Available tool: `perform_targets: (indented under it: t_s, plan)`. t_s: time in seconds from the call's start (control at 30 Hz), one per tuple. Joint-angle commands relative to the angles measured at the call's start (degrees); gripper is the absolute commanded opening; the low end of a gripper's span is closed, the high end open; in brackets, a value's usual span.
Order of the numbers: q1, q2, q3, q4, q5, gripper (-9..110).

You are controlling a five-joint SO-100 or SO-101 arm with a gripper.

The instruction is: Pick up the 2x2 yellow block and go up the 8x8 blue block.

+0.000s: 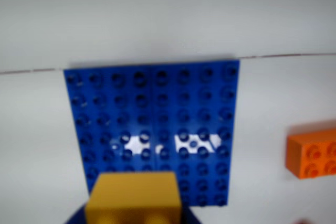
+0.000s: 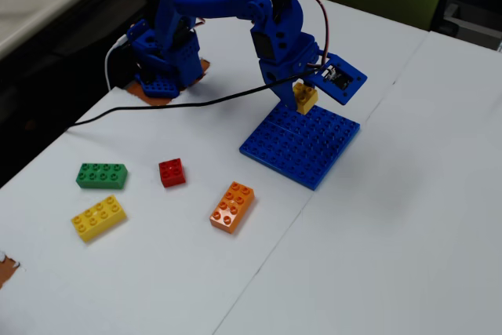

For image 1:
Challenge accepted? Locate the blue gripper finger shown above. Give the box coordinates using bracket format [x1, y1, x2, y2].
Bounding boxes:
[64, 204, 88, 224]
[180, 204, 202, 224]

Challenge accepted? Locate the yellow 2x2 block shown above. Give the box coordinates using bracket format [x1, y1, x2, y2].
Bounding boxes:
[84, 171, 183, 224]

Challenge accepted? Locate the orange 2x4 block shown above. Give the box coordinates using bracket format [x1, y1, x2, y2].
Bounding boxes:
[285, 126, 336, 180]

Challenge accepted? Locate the blue 8x8 baseplate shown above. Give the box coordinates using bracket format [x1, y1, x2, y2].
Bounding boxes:
[64, 60, 240, 207]

